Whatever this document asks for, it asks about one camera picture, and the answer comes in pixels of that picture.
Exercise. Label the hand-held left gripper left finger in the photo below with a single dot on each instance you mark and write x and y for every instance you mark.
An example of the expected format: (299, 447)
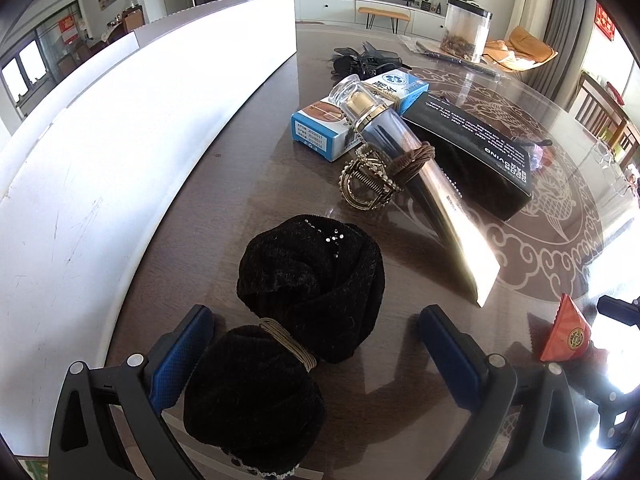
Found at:
(177, 355)

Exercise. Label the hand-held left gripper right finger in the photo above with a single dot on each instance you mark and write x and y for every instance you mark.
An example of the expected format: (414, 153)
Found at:
(450, 355)

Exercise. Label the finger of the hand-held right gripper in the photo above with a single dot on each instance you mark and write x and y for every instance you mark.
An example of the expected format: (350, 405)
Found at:
(622, 312)
(612, 410)

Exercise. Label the red triangular packet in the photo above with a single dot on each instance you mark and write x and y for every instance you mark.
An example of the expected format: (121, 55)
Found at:
(565, 330)

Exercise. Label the gold cosmetic tube clear cap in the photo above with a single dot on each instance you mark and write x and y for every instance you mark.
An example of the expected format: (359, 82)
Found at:
(450, 230)

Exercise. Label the black velvet hair bow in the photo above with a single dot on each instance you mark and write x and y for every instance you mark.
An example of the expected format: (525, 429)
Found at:
(310, 280)

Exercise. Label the rhinestone hair claw clip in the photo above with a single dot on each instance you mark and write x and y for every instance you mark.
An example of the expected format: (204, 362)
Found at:
(360, 185)

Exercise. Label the black rectangular box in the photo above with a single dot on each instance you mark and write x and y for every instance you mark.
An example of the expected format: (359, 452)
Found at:
(475, 160)

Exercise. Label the large white storage box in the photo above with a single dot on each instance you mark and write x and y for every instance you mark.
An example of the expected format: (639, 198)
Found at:
(125, 160)

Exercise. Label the blue white medicine box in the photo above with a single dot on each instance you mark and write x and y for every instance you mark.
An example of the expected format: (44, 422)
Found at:
(320, 130)

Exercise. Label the brown fish-patterned glass desktop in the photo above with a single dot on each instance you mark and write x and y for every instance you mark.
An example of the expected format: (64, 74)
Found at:
(260, 180)

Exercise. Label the clear glass vessel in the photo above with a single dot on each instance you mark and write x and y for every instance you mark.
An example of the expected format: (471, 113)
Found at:
(612, 165)

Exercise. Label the slatted wooden chair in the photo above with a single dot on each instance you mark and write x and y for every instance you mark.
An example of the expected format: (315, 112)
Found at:
(592, 105)

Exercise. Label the orange lounge chair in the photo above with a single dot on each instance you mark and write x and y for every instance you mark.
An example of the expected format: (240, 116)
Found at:
(525, 47)

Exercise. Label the grey curtain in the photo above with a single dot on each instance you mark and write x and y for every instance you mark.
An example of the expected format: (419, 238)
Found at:
(565, 35)

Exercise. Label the black mesh flower hair clip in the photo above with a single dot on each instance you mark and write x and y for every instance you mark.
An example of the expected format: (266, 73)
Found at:
(362, 60)

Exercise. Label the clear plastic wrapper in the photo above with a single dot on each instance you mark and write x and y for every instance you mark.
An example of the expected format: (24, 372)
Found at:
(422, 45)

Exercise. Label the clear plastic jar black lid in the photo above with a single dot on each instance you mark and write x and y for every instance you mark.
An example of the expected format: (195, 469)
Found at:
(465, 32)

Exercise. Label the red door poster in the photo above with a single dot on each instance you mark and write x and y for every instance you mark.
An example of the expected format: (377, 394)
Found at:
(69, 30)

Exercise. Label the wooden stool black legs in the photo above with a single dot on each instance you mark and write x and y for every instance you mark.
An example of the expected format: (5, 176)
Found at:
(385, 11)

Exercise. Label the white television cabinet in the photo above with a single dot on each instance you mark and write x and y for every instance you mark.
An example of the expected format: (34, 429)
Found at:
(330, 10)

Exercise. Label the red wall hanging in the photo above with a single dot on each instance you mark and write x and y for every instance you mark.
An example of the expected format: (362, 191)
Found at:
(605, 21)

